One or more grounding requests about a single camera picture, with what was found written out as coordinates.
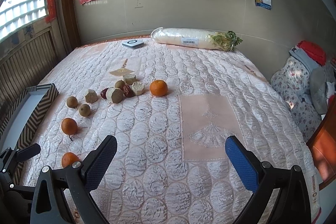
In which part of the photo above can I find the orange with stem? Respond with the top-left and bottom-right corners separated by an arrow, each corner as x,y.
61,118 -> 78,140

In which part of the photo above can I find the brown round fruit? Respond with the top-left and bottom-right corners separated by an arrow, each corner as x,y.
66,96 -> 78,109
114,80 -> 125,89
78,103 -> 91,117

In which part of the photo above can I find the red jujube date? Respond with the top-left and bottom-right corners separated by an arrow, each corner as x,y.
122,84 -> 135,98
100,88 -> 108,99

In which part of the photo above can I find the large cut yam piece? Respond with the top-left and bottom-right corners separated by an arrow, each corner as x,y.
106,87 -> 123,103

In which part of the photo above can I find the white cut piece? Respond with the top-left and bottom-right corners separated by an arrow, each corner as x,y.
123,73 -> 137,86
131,81 -> 145,96

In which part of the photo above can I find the white cut piece front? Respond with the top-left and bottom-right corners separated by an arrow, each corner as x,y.
131,81 -> 145,96

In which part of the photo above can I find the chevron patterned gift box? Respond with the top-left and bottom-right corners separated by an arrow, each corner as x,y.
0,83 -> 59,185

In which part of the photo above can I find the orange wooden chair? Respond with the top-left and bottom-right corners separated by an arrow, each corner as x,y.
307,100 -> 336,190

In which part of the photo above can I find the wooden radiator cover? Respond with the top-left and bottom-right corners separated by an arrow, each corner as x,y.
1,24 -> 66,117

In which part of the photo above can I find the floral bedding pile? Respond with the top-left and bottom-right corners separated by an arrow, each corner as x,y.
270,46 -> 335,141

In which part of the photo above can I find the red cloth item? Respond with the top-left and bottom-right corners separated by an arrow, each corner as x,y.
297,40 -> 326,66

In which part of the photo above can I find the large orange mid bed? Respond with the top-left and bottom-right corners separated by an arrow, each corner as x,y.
150,80 -> 168,97

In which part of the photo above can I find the window with grille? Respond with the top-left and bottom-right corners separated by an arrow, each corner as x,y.
0,0 -> 47,39

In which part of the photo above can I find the white square device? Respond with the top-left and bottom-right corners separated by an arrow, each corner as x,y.
122,39 -> 144,50

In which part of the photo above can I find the wrapped white daikon radish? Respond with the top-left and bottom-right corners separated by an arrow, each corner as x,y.
150,27 -> 243,52

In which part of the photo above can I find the red paper strip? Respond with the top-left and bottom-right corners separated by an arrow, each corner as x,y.
45,0 -> 57,23

